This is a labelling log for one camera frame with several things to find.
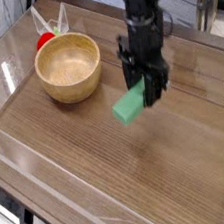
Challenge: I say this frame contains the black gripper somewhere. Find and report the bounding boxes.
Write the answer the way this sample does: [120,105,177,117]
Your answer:
[115,29,176,112]

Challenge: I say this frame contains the red ball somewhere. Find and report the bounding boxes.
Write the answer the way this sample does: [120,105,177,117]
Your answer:
[36,32,55,51]

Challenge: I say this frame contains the clear acrylic corner piece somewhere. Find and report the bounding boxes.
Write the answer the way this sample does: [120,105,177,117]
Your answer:
[30,3,69,35]

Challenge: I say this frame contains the clear acrylic front barrier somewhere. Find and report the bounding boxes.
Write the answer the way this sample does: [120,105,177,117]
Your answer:
[0,129,156,224]

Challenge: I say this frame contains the green rectangular block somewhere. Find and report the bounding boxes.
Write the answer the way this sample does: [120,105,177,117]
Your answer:
[112,80,145,126]

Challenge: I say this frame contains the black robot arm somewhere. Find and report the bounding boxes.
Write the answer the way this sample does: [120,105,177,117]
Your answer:
[117,0,170,107]

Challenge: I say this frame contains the small green object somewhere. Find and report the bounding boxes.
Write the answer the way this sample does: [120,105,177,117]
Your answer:
[53,27,61,35]

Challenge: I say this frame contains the light wooden bowl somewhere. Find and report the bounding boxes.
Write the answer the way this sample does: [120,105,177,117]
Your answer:
[34,32,102,104]

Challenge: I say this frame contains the wooden table leg background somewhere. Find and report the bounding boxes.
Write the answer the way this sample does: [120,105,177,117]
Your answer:
[196,0,219,33]

